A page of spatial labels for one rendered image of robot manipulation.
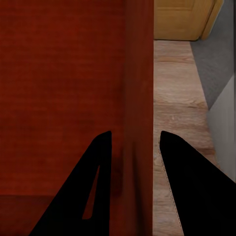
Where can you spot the door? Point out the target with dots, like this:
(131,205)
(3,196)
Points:
(185,19)

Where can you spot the storage box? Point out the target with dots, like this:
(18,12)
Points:
(71,70)

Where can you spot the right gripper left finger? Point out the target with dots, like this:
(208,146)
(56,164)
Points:
(63,217)

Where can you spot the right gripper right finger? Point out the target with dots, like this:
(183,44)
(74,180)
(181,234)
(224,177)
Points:
(204,196)

